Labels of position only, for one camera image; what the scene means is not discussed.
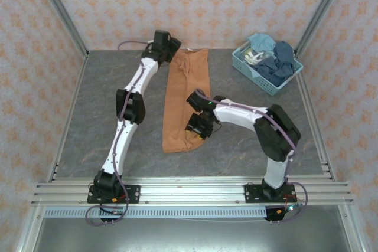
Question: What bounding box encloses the orange cartoon print t-shirt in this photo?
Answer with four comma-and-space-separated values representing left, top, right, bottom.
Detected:
161, 48, 211, 154

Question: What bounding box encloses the aluminium cross beam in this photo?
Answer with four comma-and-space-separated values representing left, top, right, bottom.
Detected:
31, 176, 354, 205

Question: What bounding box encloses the light blue plastic basket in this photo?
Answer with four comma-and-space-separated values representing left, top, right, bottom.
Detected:
232, 41, 304, 97

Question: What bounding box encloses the white green print t-shirt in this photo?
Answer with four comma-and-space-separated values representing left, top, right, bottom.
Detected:
241, 47, 275, 66

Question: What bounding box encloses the dark navy t-shirt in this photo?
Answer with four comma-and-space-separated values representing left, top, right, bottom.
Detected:
253, 57, 294, 87

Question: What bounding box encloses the light blue t-shirt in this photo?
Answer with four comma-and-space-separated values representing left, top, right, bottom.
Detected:
246, 32, 277, 54

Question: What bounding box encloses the grey metal bottom panel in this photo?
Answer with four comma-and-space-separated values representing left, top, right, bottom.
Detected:
32, 218, 354, 252

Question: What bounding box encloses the slate blue t-shirt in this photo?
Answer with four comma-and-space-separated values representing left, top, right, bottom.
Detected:
273, 41, 296, 73

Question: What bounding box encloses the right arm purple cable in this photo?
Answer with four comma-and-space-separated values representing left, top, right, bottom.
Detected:
195, 89, 310, 224

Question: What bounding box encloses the slotted grey cable duct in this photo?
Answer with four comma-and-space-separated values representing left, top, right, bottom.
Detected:
43, 207, 268, 220

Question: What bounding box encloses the aluminium table side rail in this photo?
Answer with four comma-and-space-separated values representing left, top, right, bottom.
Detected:
47, 53, 90, 182
295, 53, 337, 182

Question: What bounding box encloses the black lower bracket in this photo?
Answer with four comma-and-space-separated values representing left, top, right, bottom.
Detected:
99, 206, 125, 225
264, 206, 289, 225

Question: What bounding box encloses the aluminium frame post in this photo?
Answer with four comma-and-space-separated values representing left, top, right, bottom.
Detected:
31, 0, 89, 60
294, 0, 353, 57

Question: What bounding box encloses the aluminium lower frame rail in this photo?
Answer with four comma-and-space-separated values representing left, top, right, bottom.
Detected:
338, 204, 367, 252
14, 204, 45, 252

